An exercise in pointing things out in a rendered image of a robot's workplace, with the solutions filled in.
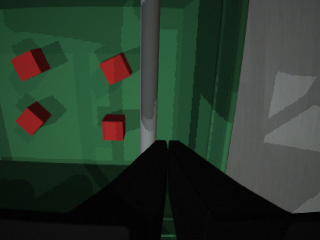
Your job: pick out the green translucent tray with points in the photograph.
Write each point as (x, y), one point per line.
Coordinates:
(201, 46)

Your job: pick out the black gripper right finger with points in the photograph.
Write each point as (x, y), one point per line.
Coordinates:
(206, 204)

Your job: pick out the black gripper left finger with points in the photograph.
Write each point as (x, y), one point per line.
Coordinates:
(129, 208)

